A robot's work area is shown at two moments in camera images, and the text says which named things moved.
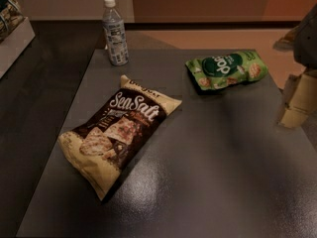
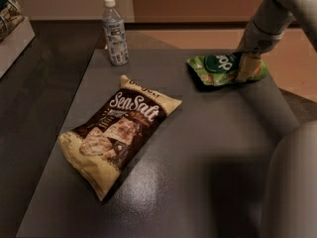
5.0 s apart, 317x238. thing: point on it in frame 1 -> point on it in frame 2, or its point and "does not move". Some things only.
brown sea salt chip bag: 105,146 does not move
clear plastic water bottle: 115,33 does not move
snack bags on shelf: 11,13 does not move
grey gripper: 307,44 -> 259,42
